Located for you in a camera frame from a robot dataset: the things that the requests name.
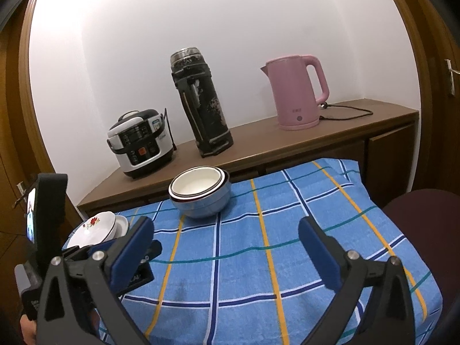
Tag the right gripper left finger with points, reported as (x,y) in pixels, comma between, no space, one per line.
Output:
(72,288)

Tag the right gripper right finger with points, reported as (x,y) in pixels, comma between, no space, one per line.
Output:
(388,317)

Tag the white plate pink floral rim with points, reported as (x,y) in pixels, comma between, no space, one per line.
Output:
(115,228)

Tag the white plate red flowers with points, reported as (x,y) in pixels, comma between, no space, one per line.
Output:
(95,230)

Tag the stainless steel bowl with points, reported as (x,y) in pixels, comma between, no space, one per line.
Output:
(205,206)

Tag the white enamel bowl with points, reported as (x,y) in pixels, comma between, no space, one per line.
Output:
(196,183)

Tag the person's left hand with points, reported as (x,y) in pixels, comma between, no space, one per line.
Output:
(28,330)

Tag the plain white flat plate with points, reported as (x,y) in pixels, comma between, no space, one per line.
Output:
(123,226)

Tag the dark red chair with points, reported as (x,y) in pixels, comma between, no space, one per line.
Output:
(429,218)

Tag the blue checked tablecloth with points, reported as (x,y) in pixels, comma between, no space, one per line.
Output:
(243,276)

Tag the white black rice cooker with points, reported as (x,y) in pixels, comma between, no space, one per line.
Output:
(142,142)

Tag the brown wooden door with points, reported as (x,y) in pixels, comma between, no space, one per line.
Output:
(23,155)
(432,42)

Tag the brown wooden sideboard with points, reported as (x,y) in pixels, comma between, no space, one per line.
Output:
(379,136)

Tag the black tall thermos flask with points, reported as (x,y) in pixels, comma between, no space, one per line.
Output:
(193,80)

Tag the pink electric kettle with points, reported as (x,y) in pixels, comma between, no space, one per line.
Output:
(295,100)

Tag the right brown wooden door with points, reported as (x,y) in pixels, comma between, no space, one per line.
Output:
(432,42)

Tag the silver door handle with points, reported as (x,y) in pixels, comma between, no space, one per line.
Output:
(22,189)
(451,76)

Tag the right silver door handle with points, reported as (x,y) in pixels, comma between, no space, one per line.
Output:
(451,76)

